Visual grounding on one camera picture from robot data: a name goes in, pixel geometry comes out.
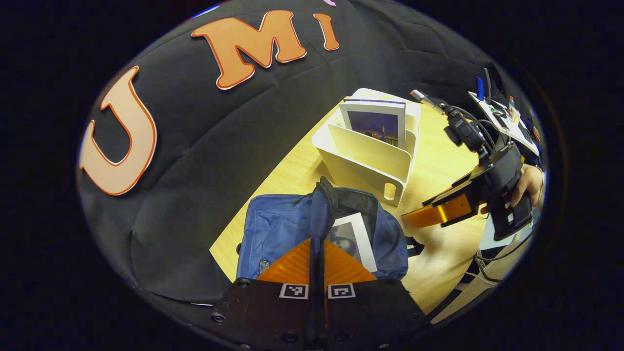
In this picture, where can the white furniture edge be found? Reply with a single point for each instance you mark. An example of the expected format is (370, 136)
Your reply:
(482, 287)

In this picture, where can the dark blue cover book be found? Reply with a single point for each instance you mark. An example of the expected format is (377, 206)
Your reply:
(375, 122)

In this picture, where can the white plastic bookshelf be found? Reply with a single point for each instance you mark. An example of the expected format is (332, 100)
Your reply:
(360, 165)

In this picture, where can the grey portrait cover book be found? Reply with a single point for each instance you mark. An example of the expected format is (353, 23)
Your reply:
(358, 239)

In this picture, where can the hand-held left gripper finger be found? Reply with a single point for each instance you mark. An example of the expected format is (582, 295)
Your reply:
(322, 302)
(313, 302)

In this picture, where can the cluttered white side desk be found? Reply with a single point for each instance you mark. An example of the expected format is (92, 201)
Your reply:
(507, 122)

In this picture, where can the blue schoolbag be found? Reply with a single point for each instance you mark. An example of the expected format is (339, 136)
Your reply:
(278, 229)

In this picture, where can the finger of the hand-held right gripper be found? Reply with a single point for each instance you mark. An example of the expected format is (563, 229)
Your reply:
(438, 215)
(458, 187)

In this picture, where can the small blue upright object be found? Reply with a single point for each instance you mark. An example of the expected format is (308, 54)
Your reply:
(480, 87)

